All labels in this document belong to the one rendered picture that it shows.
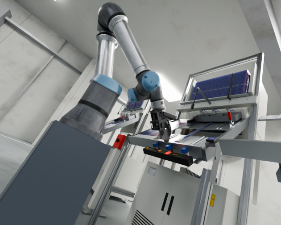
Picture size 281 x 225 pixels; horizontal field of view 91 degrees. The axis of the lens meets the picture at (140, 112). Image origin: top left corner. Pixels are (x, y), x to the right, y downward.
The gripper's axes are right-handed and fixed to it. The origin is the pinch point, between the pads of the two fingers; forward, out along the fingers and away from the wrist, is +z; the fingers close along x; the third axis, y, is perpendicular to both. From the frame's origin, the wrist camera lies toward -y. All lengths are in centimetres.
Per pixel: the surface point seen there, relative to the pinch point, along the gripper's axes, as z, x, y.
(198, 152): 4.3, 17.5, -2.4
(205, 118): 0, -5, -56
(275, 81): -14, 10, -270
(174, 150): 6.1, 1.8, -2.3
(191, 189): 37.4, 0.4, -13.2
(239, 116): 1, 17, -65
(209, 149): 4.2, 21.0, -6.6
